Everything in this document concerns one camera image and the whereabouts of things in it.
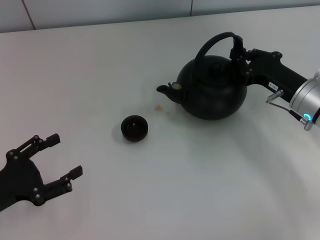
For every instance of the small dark teacup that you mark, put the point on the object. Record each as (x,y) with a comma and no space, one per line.
(133,130)

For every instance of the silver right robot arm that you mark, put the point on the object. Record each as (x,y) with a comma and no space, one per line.
(307,97)

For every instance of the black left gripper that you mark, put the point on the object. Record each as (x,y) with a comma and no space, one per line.
(22,180)

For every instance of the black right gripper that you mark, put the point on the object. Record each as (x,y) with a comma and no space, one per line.
(272,72)

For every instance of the black cast iron teapot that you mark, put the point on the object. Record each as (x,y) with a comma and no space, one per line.
(212,100)

